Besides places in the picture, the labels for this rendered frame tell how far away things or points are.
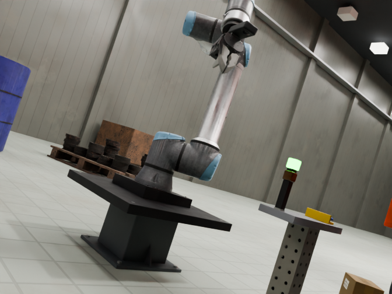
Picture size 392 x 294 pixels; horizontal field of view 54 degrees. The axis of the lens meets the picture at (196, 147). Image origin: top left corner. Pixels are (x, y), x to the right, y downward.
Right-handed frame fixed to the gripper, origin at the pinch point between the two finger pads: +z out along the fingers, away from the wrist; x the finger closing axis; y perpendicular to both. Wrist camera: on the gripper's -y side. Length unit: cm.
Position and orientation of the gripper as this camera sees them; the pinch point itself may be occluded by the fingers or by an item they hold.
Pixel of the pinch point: (225, 67)
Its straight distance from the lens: 115.4
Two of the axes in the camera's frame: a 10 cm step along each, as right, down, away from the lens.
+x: -8.1, -4.8, -3.4
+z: -2.4, 7.9, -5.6
